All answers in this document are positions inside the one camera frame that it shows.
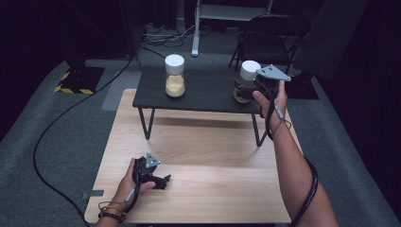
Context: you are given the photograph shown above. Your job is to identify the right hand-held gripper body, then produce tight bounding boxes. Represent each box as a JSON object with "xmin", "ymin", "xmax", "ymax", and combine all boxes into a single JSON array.
[{"xmin": 253, "ymin": 63, "xmax": 292, "ymax": 100}]

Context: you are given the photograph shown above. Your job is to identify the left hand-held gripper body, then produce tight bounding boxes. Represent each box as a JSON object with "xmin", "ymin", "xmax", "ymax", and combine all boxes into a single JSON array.
[{"xmin": 133, "ymin": 151, "xmax": 162, "ymax": 187}]

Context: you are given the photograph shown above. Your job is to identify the glass jar with brown contents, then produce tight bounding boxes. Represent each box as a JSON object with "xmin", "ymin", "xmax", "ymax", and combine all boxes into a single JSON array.
[{"xmin": 233, "ymin": 60, "xmax": 262, "ymax": 104}]

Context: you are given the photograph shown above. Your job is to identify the black shelf with metal legs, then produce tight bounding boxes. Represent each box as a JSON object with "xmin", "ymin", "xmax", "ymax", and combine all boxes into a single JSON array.
[{"xmin": 131, "ymin": 66, "xmax": 276, "ymax": 148}]

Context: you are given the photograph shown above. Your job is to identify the person's left hand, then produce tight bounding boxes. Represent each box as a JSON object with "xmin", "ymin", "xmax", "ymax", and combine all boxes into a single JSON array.
[{"xmin": 113, "ymin": 158, "xmax": 156, "ymax": 206}]

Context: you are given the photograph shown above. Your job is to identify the person's right hand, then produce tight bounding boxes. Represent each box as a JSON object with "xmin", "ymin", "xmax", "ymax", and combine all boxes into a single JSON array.
[{"xmin": 252, "ymin": 80, "xmax": 288, "ymax": 131}]

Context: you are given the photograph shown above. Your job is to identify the black folding chair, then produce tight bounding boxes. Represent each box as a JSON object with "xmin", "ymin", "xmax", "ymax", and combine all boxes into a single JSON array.
[{"xmin": 228, "ymin": 13, "xmax": 313, "ymax": 76}]

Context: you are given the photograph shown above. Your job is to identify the glass jar with yellow grains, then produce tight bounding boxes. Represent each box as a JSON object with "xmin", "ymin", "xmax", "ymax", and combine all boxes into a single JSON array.
[{"xmin": 164, "ymin": 53, "xmax": 186, "ymax": 98}]

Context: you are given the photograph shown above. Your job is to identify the dark grey leaning panel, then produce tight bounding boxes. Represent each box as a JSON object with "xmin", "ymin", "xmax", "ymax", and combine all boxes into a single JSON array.
[{"xmin": 292, "ymin": 0, "xmax": 371, "ymax": 81}]

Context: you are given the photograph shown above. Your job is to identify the left hand-held gripper black cable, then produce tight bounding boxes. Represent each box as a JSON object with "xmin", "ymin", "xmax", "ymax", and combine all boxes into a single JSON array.
[{"xmin": 123, "ymin": 159, "xmax": 142, "ymax": 214}]

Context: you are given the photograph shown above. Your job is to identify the black stand base plate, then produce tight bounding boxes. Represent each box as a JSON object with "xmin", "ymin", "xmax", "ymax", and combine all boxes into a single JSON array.
[{"xmin": 284, "ymin": 73, "xmax": 320, "ymax": 101}]

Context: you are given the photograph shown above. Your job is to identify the yellow string bracelet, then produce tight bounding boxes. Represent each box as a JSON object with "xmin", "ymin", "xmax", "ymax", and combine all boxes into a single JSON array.
[{"xmin": 99, "ymin": 204, "xmax": 127, "ymax": 216}]

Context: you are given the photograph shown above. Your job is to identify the black bead bracelet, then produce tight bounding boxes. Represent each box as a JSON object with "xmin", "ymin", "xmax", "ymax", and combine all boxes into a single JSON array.
[{"xmin": 97, "ymin": 211, "xmax": 126, "ymax": 224}]

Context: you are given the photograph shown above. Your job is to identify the white metal stand frame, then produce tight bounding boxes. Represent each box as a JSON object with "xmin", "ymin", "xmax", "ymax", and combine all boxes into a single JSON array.
[{"xmin": 190, "ymin": 0, "xmax": 275, "ymax": 58}]

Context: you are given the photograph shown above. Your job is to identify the bundle of floor cables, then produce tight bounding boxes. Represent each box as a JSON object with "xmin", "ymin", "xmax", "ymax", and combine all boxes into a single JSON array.
[{"xmin": 139, "ymin": 23, "xmax": 197, "ymax": 49}]

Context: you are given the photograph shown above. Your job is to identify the long black floor cable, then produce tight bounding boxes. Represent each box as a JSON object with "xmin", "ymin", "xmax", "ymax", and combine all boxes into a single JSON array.
[{"xmin": 32, "ymin": 51, "xmax": 135, "ymax": 227}]

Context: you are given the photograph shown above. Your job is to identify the black yellow striped base plate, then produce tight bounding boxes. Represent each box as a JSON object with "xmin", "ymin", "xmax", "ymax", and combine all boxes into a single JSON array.
[{"xmin": 53, "ymin": 65, "xmax": 106, "ymax": 96}]

